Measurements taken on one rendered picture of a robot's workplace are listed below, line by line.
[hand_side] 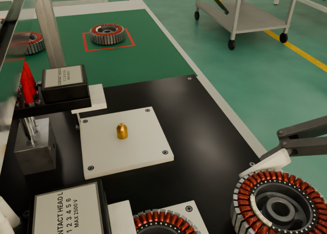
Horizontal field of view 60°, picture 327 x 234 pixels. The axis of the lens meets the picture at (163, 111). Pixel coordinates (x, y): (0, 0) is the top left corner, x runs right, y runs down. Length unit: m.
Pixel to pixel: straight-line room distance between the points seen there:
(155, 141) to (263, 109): 1.56
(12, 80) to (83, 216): 0.12
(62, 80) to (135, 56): 0.46
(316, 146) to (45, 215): 0.32
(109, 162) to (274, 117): 1.58
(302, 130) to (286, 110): 1.65
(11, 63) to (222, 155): 0.38
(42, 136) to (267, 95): 1.85
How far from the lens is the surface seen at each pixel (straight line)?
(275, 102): 2.12
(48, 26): 0.61
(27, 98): 0.44
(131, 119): 0.56
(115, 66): 0.83
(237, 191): 0.37
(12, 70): 0.24
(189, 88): 0.68
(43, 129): 0.51
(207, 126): 0.57
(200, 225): 0.41
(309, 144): 0.41
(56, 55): 0.64
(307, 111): 2.12
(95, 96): 0.46
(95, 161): 0.49
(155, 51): 0.91
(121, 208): 0.31
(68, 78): 0.44
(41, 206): 0.28
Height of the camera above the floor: 1.13
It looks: 37 degrees down
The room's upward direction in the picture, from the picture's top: straight up
